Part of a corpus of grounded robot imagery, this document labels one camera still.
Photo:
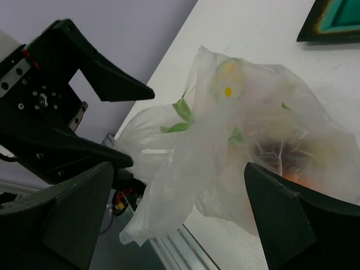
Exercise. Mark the square teal dark-rimmed plate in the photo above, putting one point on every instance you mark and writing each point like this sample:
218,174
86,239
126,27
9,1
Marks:
335,21

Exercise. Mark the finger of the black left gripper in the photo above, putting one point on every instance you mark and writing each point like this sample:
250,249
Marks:
84,152
61,50

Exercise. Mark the orange fake fruit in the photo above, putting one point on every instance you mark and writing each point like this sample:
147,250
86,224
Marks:
302,178

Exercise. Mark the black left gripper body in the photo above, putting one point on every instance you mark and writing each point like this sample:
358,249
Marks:
39,119

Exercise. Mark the dark red fake plum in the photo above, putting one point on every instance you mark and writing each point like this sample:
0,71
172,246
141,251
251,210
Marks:
281,156

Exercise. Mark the translucent printed plastic bag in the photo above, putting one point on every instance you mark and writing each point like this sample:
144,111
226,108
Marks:
192,154

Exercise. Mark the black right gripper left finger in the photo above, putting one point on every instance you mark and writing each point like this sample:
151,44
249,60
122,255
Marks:
57,227

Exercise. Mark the aluminium table frame rail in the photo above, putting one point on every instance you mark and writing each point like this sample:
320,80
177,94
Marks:
180,250

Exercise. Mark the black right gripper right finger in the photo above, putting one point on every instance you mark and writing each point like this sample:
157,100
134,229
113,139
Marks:
300,228

